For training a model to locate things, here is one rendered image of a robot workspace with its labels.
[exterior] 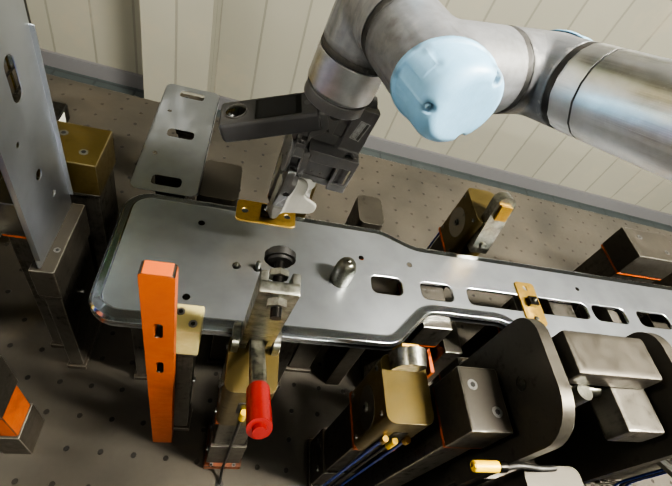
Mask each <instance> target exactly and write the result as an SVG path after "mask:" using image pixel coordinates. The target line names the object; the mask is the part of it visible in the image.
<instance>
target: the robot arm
mask: <svg viewBox="0 0 672 486"><path fill-rule="evenodd" d="M381 83H383V84H384V86H385V87H386V89H387V90H388V92H389V93H390V95H391V98H392V100H393V103H394V104H395V106H396V108H397V109H398V111H399V112H400V113H401V114H402V115H403V116H404V117H405V118H407V119H408V120H409V121H410V123H411V124H412V125H413V127H414V128H415V129H416V131H417V132H418V133H419V134H420V135H421V136H423V137H424V138H426V139H428V140H431V141H435V142H448V141H453V140H455V139H456V138H457V137H458V136H459V135H460V134H463V135H467V134H469V133H471V132H473V131H474V130H476V129H477V128H478V127H480V126H481V125H482V124H483V123H484V122H485V121H486V120H487V119H488V118H489V117H490V116H491V115H492V114H518V115H523V116H526V117H528V118H531V119H533V120H535V121H537V122H540V123H542V124H544V125H546V126H549V127H551V128H553V129H555V130H557V131H559V132H562V133H564V134H566V135H568V136H571V137H573V138H575V139H577V140H580V141H582V142H584V143H586V144H589V145H591V146H593V147H595V148H598V149H600V150H602V151H604V152H607V153H609V154H611V155H613V156H616V157H618V158H620V159H622V160H625V161H627V162H629V163H631V164H634V165H636V166H638V167H640V168H643V169H645V170H647V171H649V172H652V173H654V174H656V175H658V176H661V177H663V178H665V179H667V180H670V181H672V59H668V58H664V57H659V56H655V55H651V54H647V53H643V52H639V51H634V50H630V49H626V48H622V47H618V46H614V45H610V44H605V43H599V42H595V41H593V40H591V39H590V38H587V37H585V36H582V35H580V34H578V33H576V32H573V31H569V30H561V29H555V30H543V29H535V28H527V27H519V26H513V25H504V24H496V23H489V22H481V21H473V20H464V19H459V18H457V17H455V16H453V15H452V14H451V13H450V12H449V11H448V10H447V9H446V8H445V7H444V6H443V5H442V4H441V2H440V1H439V0H335V3H334V5H333V8H332V11H331V13H330V16H329V18H328V21H327V24H326V26H325V29H324V32H323V34H322V37H321V39H320V41H319V44H318V47H317V49H316V52H315V54H314V57H313V60H312V62H311V65H310V67H309V71H308V78H307V80H306V83H305V85H304V92H302V93H294V94H287V95H280V96H272V97H265V98H258V99H250V100H243V101H235V102H228V103H224V104H223V105H222V107H221V113H220V119H219V125H218V129H219V131H220V134H221V136H222V139H223V140H224V141H225V142H236V141H243V140H251V139H259V138H266V137H274V136H281V135H285V137H284V141H283V144H282V147H281V150H280V154H279V157H278V160H277V163H276V166H275V171H274V174H273V177H272V181H271V185H270V189H269V192H268V200H269V203H268V204H267V211H268V214H269V217H270V218H272V219H275V218H277V217H278V215H279V214H281V213H303V214H309V213H312V212H314V211H315V209H316V204H315V203H314V202H313V201H312V200H311V199H309V198H308V197H307V196H306V191H307V190H311V189H313V188H314V187H315V185H316V183H318V184H322V185H326V187H325V188H326V189H327V190H331V191H335V192H339V193H343V191H344V190H345V188H346V186H347V185H348V183H349V181H350V179H351V178H352V176H353V174H354V172H355V171H356V169H357V167H358V166H359V153H360V151H361V149H362V147H363V145H364V144H365V142H366V140H367V138H368V137H369V135H370V133H371V131H372V130H373V128H374V126H375V124H376V122H377V121H378V119H379V117H380V111H379V109H378V99H377V97H376V96H375V94H376V92H377V90H378V88H379V86H380V85H381ZM349 171H351V172H350V174H349V176H348V177H347V179H346V181H345V183H344V184H343V185H342V183H343V181H344V179H345V178H346V176H347V174H348V172H349Z"/></svg>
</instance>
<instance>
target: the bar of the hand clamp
mask: <svg viewBox="0 0 672 486"><path fill-rule="evenodd" d="M264 261H265V262H266V263H267V264H268V265H269V266H271V267H273V268H271V269H270V272H269V270H260V273H259V276H258V279H257V282H256V285H255V288H254V291H253V294H252V297H251V300H250V304H249V307H248V310H247V313H246V316H245V319H244V322H243V325H242V328H241V338H240V342H239V348H246V345H247V343H248V340H249V339H252V340H263V341H265V343H264V344H265V350H268V351H269V350H270V349H271V347H272V345H273V343H274V342H275V340H276V338H277V336H278V335H279V333H280V331H281V329H282V328H283V326H284V324H285V322H286V321H287V319H288V317H289V315H290V314H291V312H292V310H293V308H294V307H295V305H296V303H297V301H298V299H299V298H300V294H301V275H300V274H293V275H292V277H291V279H290V281H289V283H285V281H287V279H288V277H289V271H288V270H286V269H285V268H288V267H290V266H291V265H293V264H294V263H295V262H296V253H295V252H294V251H293V250H292V249H291V248H289V247H286V246H281V245H278V246H273V247H270V248H269V249H267V250H266V251H265V256H264ZM269 279H270V280H272V281H269Z"/></svg>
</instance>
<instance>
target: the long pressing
mask: <svg viewBox="0 0 672 486"><path fill-rule="evenodd" d="M236 208H237V207H234V206H228V205H222V204H215V203H209V202H203V201H197V200H191V199H185V198H178V197H172V196H166V195H160V194H152V193H149V194H140V195H137V196H135V197H133V198H131V199H129V200H128V201H127V202H126V203H125V204H124V205H123V207H122V209H121V212H120V215H119V217H118V220H117V223H116V225H115V228H114V231H113V233H112V236H111V238H110V241H109V244H108V246H107V249H106V252H105V254H104V257H103V260H102V262H101V265H100V268H99V270H98V273H97V276H96V278H95V281H94V284H93V286H92V289H91V292H90V295H89V306H90V310H91V312H92V314H93V315H94V316H95V317H96V318H97V319H98V320H99V321H101V322H102V323H105V324H107V325H111V326H118V327H129V328H140V329H142V320H141V310H140V299H139V288H138V277H137V274H138V271H139V268H140V265H141V262H142V261H143V260H150V261H158V262H166V263H174V264H177V265H178V296H177V303H178V304H187V305H196V306H204V307H205V312H204V320H203V328H202V334H206V335H217V336H228V337H231V336H232V330H233V325H234V322H241V323H242V325H243V322H244V319H245V316H246V313H247V310H248V307H249V304H250V300H251V297H252V294H253V291H254V288H255V285H256V282H257V279H258V276H259V273H260V271H259V272H256V271H254V269H253V267H254V266H255V265H256V262H257V261H261V270H269V272H270V269H271V268H273V267H271V266H269V265H268V264H267V263H266V262H265V261H264V256H265V251H266V250H267V249H269V248H270V247H273V246H278V245H281V246H286V247H289V248H291V249H292V250H293V251H294V252H295V253H296V262H295V263H294V264H293V265H291V266H290V267H288V268H285V269H286V270H288V271H289V277H288V279H287V281H285V283H289V281H290V279H291V277H292V275H293V274H300V275H301V294H300V298H299V299H298V301H297V303H296V305H295V307H294V308H293V310H292V312H291V314H290V315H289V317H288V319H287V321H286V322H285V324H284V326H283V328H282V341H283V342H294V343H305V344H316V345H327V346H338V347H349V348H360V349H371V350H382V351H388V350H392V348H394V347H396V346H397V345H399V344H401V343H403V342H404V341H405V340H406V339H407V338H408V336H409V335H410V334H411V333H412V332H413V331H414V330H415V329H416V328H417V327H418V326H419V324H420V323H422V322H423V321H425V320H428V319H438V320H446V321H455V322H464V323H473V324H482V325H491V326H496V327H499V328H501V329H504V328H505V327H507V326H508V325H509V324H510V323H511V322H513V321H514V320H515V319H518V318H526V317H525V314H524V311H523V309H522V311H519V310H511V309H503V308H495V307H487V306H479V305H473V304H472V303H471V302H470V301H469V299H468V295H467V291H468V290H473V291H481V292H488V293H496V294H503V295H510V296H516V297H517V298H518V299H519V297H518V294H517V292H516V289H515V286H514V283H515V282H516V281H517V282H524V283H530V284H532V285H533V287H534V289H535V292H536V295H537V297H538V299H540V300H548V301H555V302H563V303H570V304H578V305H581V306H582V307H583V308H584V309H585V311H586V313H587V315H588V319H583V318H575V317H567V316H559V315H551V314H544V315H545V318H546V320H547V323H548V325H547V326H546V328H547V329H548V331H549V333H550V335H551V338H552V337H553V336H554V335H556V334H557V333H559V332H560V331H562V330H568V331H577V332H585V333H594V334H602V335H611V336H620V337H627V336H628V335H630V334H632V333H635V332H646V333H653V334H657V335H659V336H661V337H663V338H664V339H665V340H666V341H667V342H668V343H669V344H670V345H671V347H672V287H669V286H663V285H657V284H650V283H644V282H637V281H631V280H624V279H618V278H612V277H605V276H599V275H592V274H586V273H579V272H573V271H567V270H560V269H554V268H547V267H541V266H534V265H528V264H522V263H515V262H509V261H502V260H496V259H489V258H483V257H477V256H470V255H464V254H457V253H451V252H444V251H438V250H432V249H425V248H419V247H414V246H411V245H409V244H407V243H405V242H403V241H401V240H399V239H397V238H394V237H392V236H390V235H388V234H386V233H384V232H382V231H379V230H375V229H369V228H363V227H357V226H351V225H345V224H339V223H332V222H326V221H320V220H314V219H308V218H302V217H296V216H295V227H294V228H292V229H291V228H284V227H278V226H271V225H265V224H258V223H252V222H245V221H239V220H237V219H236V218H235V215H236ZM199 221H204V222H205V224H204V225H199V224H198V222H199ZM359 256H362V257H363V258H364V260H360V259H359ZM343 257H351V258H352V259H354V261H355V262H356V273H355V275H354V277H353V279H352V280H351V282H350V284H349V286H348V287H346V288H338V287H336V286H334V285H333V284H332V283H331V281H330V275H331V273H332V271H333V269H334V267H335V265H336V263H337V262H338V261H339V260H340V259H341V258H343ZM235 262H239V264H240V266H241V267H240V268H239V269H234V268H233V267H232V264H234V263H235ZM407 263H410V264H411V265H412V267H408V266H407ZM374 277H376V278H383V279H391V280H396V281H398V282H399V283H400V286H401V295H391V294H383V293H377V292H375V291H374V290H373V289H372V283H371V279H372V278H374ZM421 284H428V285H436V286H443V287H447V288H448V289H449V290H450V292H451V296H452V301H451V302H447V301H439V300H431V299H426V298H424V297H423V295H422V292H421V287H420V286H421ZM575 287H576V288H578V289H579V291H577V290H576V289H575ZM184 294H188V295H190V299H188V300H184V299H183V298H182V296H183V295H184ZM592 307H600V308H608V309H615V310H619V311H620V312H622V314H623V315H624V317H625V319H626V321H627V324H623V323H615V322H607V321H600V320H599V319H597V318H596V316H595V315H594V313H593V310H592ZM636 313H645V314H652V315H660V316H662V317H664V318H665V319H666V321H667V323H668V324H669V326H670V329H663V328H655V327H647V326H644V325H643V324H642V323H641V322H640V320H639V318H638V316H637V314H636Z"/></svg>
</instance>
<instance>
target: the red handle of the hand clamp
mask: <svg viewBox="0 0 672 486"><path fill-rule="evenodd" d="M248 341H249V385H248V387H247V389H246V433H247V435H248V436H249V437H251V438H253V439H263V438H266V437H267V436H269V435H270V433H271V432H272V429H273V424H272V410H271V397H270V387H269V385H268V384H267V374H266V359H265V344H264V343H265V341H263V340H252V339H249V340H248Z"/></svg>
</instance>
